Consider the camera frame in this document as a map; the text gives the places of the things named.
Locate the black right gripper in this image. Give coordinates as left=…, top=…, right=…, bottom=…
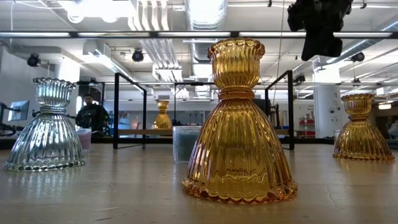
left=286, top=0, right=354, bottom=62

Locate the amber ribbed glass candle holder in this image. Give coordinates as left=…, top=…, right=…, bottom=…
left=151, top=100, right=173, bottom=130
left=182, top=37, right=299, bottom=205
left=332, top=93, right=396, bottom=162

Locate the clear plastic cup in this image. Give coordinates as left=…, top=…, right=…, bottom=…
left=172, top=125, right=202, bottom=164

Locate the pink plastic cup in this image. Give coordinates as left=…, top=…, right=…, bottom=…
left=76, top=128, right=93, bottom=151

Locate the clear ribbed glass candle holder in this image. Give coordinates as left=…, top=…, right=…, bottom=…
left=3, top=77, right=87, bottom=172

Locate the white round column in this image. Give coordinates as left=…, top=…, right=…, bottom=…
left=313, top=85, right=344, bottom=139

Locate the red storage rack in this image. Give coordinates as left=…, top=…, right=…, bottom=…
left=298, top=117, right=317, bottom=138

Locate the person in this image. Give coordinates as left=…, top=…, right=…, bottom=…
left=75, top=94, right=110, bottom=136
left=388, top=120, right=398, bottom=140

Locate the computer monitor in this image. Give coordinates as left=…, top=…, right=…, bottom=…
left=7, top=100, right=30, bottom=122

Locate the black horizontal frame bar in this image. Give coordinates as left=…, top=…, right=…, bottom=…
left=0, top=30, right=398, bottom=40

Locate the silver ventilation duct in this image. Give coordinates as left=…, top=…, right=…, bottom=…
left=185, top=0, right=228, bottom=30

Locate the black metal shelf frame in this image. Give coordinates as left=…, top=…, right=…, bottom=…
left=113, top=70, right=295, bottom=151

